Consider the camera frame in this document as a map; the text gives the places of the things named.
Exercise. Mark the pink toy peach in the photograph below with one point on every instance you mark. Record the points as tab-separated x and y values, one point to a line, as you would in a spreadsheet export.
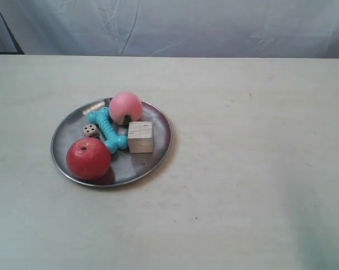
125	104

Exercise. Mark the teal toy bone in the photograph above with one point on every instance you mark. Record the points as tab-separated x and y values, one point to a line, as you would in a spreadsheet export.
113	140

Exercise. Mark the wooden cube block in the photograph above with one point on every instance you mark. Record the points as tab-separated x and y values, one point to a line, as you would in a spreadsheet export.
140	137

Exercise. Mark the red toy apple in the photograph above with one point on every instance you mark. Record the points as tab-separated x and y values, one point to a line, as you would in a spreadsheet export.
88	158

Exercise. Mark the white backdrop cloth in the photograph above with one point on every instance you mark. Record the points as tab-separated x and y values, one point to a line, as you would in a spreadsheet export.
171	28

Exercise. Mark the small wooden die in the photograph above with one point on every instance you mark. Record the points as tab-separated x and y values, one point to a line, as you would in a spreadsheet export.
91	130

